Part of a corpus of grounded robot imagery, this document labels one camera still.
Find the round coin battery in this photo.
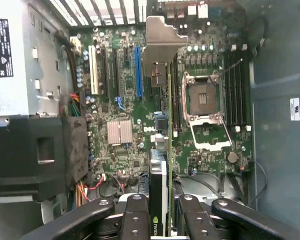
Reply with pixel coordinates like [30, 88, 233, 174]
[225, 150, 239, 164]

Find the silver socket cover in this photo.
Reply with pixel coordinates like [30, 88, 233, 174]
[189, 117, 234, 153]

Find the silver chipset heat sink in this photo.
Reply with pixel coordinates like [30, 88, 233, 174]
[106, 119, 134, 146]

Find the open black PC case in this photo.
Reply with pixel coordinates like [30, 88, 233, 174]
[0, 0, 300, 240]

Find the green motherboard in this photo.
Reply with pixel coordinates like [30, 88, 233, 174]
[69, 0, 254, 198]

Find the CPU socket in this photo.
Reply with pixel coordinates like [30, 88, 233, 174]
[181, 71, 226, 122]

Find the black RAM slot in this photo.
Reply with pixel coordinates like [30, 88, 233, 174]
[241, 44, 252, 132]
[236, 49, 243, 133]
[177, 53, 184, 133]
[172, 53, 179, 138]
[229, 44, 237, 127]
[223, 49, 231, 127]

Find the black plastic fan shroud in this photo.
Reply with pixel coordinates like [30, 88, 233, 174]
[0, 116, 91, 202]

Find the blue expansion slot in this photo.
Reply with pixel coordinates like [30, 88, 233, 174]
[134, 45, 144, 99]

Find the black expansion slot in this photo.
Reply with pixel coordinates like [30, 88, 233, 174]
[111, 46, 121, 99]
[100, 46, 110, 99]

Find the white expansion slot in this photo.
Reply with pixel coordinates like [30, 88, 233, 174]
[88, 44, 100, 96]

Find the grey power supply unit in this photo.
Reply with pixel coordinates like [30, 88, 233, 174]
[0, 0, 75, 128]

